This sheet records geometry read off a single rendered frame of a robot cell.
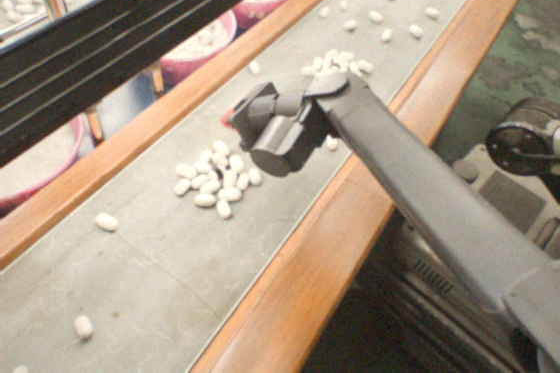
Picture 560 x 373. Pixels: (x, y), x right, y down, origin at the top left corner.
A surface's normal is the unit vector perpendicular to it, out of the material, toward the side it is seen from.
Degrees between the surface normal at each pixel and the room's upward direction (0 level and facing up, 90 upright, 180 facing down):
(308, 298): 0
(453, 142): 0
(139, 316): 0
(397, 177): 40
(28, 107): 58
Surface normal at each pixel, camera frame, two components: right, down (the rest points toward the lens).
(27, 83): 0.76, 0.08
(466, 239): -0.56, -0.62
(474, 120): 0.10, -0.62
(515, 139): -0.72, 0.51
